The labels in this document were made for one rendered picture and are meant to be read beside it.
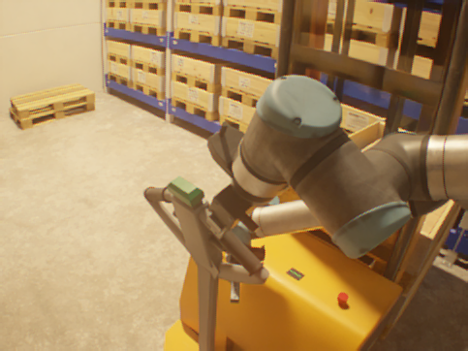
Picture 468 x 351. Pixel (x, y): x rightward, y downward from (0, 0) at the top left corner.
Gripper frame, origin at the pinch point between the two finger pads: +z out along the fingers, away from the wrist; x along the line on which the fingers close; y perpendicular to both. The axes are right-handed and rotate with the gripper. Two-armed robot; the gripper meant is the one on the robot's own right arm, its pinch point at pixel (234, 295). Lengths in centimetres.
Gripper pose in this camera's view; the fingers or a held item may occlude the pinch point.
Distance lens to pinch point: 113.1
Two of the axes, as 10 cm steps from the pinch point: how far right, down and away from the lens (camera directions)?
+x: 0.5, -7.1, -7.1
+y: -10.0, -0.7, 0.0
